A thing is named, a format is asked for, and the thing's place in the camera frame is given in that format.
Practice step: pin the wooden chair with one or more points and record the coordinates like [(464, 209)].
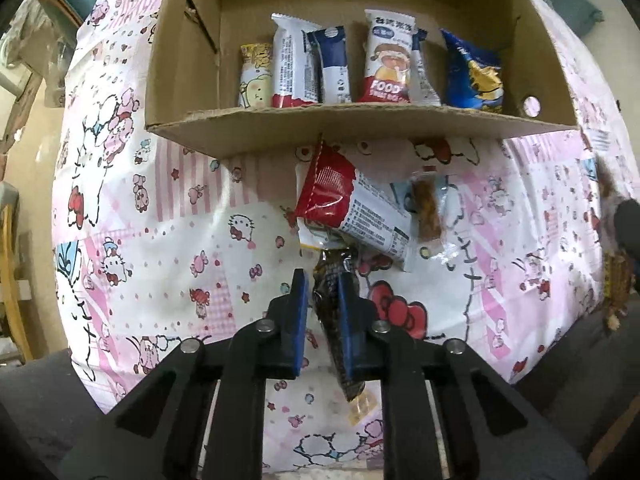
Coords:
[(10, 270)]

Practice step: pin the clear packet with brown snack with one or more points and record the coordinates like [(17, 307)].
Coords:
[(427, 205)]

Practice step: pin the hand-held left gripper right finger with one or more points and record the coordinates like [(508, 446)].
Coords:
[(347, 330)]

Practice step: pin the person's leg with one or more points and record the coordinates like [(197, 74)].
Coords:
[(45, 410), (590, 390)]

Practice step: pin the yellow checkered bear snack packet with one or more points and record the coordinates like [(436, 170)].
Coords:
[(255, 77), (615, 280)]

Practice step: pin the person's left leg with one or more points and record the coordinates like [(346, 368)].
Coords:
[(45, 410)]

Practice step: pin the white snack packet red end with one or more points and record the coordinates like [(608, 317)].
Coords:
[(292, 60), (350, 200)]

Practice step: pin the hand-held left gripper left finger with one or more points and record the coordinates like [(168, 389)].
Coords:
[(300, 320)]

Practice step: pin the navy and white snack packet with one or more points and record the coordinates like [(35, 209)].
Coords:
[(334, 65)]

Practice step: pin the white cartoon snack packet red base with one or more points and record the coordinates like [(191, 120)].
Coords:
[(387, 60)]

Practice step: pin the person's right leg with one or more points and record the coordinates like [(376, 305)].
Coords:
[(590, 390)]

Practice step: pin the pink cartoon printed blanket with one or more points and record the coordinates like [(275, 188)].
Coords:
[(175, 235)]

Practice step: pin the white grey snack packet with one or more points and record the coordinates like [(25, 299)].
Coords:
[(426, 80)]

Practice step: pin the blue and yellow chip bag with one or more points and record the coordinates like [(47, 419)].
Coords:
[(472, 75)]

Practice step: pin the dark brown snack packet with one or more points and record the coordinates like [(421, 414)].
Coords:
[(325, 305)]

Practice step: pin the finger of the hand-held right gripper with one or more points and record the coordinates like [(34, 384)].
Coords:
[(629, 225)]

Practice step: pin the brown cardboard box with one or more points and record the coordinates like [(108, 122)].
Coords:
[(350, 125)]

